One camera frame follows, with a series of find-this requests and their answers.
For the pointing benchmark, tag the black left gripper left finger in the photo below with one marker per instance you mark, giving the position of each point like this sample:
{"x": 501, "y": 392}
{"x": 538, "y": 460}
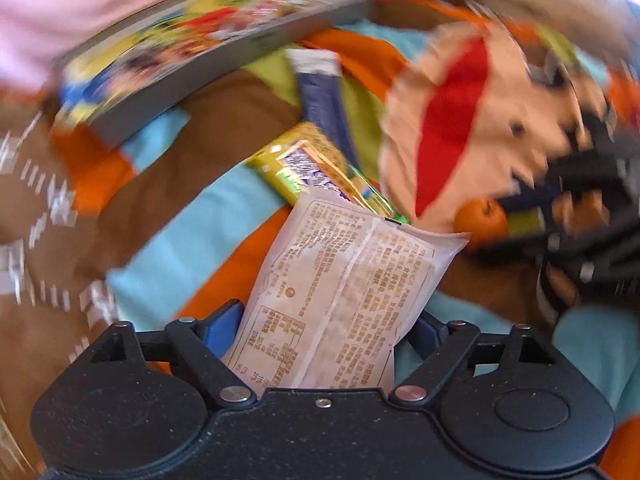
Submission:
{"x": 199, "y": 346}

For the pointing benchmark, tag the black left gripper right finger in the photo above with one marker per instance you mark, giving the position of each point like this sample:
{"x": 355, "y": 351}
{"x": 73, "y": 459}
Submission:
{"x": 445, "y": 348}

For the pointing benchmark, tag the white toast bread pack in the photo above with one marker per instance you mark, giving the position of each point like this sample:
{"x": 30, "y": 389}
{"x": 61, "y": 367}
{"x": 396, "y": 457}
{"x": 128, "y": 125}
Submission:
{"x": 339, "y": 288}

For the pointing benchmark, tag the orange tangerine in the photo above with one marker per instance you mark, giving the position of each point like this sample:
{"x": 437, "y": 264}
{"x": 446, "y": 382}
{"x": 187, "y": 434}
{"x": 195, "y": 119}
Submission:
{"x": 484, "y": 220}

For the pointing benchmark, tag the brown patterned fabric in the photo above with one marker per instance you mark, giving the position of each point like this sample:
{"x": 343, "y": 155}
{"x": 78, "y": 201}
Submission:
{"x": 47, "y": 317}

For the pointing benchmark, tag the yellow purple snack bar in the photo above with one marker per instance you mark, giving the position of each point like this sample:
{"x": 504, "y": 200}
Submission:
{"x": 304, "y": 158}

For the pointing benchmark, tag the dark blue snack stick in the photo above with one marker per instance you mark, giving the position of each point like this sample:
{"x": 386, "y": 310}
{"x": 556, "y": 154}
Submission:
{"x": 318, "y": 74}

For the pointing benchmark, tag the grey cartoon tray box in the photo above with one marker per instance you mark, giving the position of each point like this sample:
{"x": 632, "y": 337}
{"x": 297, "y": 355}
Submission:
{"x": 124, "y": 76}

